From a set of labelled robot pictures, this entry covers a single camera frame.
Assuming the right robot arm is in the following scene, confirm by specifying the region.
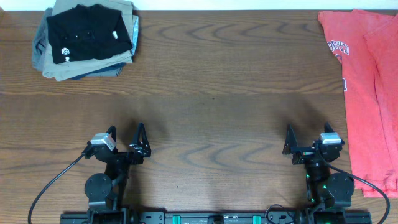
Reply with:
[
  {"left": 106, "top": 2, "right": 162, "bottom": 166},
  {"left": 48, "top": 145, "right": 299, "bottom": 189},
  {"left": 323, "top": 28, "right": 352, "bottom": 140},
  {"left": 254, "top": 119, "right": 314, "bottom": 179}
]
[{"left": 282, "top": 123, "right": 354, "bottom": 223}]

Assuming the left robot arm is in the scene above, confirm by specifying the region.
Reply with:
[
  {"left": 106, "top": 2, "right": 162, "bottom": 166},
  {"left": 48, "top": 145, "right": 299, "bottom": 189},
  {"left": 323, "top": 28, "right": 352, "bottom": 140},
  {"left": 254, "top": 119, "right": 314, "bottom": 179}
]
[{"left": 83, "top": 123, "right": 152, "bottom": 223}]

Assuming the right black camera cable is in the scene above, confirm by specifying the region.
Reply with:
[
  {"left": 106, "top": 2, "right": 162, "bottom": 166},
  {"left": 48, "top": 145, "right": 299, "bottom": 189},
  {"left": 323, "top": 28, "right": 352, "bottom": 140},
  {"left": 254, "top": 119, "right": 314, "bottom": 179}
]
[{"left": 315, "top": 149, "right": 391, "bottom": 224}]

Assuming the folded grey garment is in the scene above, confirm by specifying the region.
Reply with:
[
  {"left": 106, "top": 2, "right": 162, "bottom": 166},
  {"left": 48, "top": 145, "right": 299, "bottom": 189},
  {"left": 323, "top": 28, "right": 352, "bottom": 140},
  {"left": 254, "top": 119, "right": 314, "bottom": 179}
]
[{"left": 32, "top": 7, "right": 53, "bottom": 72}]

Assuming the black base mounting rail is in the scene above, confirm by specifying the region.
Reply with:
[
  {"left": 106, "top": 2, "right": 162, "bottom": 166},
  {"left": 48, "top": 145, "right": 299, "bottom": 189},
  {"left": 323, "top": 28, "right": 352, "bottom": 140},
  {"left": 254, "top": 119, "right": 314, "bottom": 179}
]
[{"left": 60, "top": 210, "right": 373, "bottom": 224}]

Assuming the red-orange t-shirt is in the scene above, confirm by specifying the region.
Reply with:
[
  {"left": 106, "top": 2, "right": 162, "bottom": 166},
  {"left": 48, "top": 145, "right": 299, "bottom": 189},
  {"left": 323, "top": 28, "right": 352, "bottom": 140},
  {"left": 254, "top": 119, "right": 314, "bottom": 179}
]
[{"left": 318, "top": 9, "right": 397, "bottom": 198}]

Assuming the folded light blue garment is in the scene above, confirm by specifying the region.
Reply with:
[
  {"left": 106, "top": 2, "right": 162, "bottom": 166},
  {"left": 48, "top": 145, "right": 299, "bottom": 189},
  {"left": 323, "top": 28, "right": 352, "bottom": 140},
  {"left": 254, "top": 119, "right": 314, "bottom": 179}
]
[{"left": 131, "top": 15, "right": 139, "bottom": 55}]

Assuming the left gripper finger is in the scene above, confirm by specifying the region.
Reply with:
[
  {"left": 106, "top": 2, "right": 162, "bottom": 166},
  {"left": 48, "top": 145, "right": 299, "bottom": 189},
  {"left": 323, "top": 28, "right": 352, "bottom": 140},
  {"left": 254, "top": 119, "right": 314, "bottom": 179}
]
[
  {"left": 106, "top": 126, "right": 116, "bottom": 143},
  {"left": 129, "top": 123, "right": 152, "bottom": 157}
]

